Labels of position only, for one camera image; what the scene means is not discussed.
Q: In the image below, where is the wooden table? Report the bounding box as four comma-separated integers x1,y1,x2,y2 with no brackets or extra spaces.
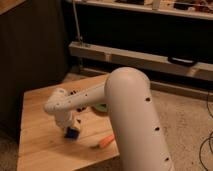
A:
17,75,118,171

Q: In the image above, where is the dark wooden cabinet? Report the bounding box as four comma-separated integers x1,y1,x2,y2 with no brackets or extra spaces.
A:
0,0,68,134

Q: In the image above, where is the metal pole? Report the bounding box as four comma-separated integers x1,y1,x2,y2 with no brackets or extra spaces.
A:
72,0,83,71

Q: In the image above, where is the black cable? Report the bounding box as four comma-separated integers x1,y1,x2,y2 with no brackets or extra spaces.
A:
199,89,213,168

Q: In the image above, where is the upper white shelf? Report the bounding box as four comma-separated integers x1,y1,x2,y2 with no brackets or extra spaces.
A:
66,0,213,21

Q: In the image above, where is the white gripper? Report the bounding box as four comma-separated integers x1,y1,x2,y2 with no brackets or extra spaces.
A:
55,112,81,139

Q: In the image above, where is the white shelf beam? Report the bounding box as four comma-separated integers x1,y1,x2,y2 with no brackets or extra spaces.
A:
69,41,213,81

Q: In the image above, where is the black handle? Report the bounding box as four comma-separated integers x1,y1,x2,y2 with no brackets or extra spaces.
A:
167,57,198,67

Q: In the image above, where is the green plate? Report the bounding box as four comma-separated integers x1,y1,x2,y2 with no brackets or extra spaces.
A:
93,104,107,113

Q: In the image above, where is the orange toy carrot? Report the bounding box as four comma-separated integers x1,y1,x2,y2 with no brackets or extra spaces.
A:
92,135,115,149

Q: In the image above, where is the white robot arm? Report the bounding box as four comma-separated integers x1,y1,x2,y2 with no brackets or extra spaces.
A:
44,67,175,171

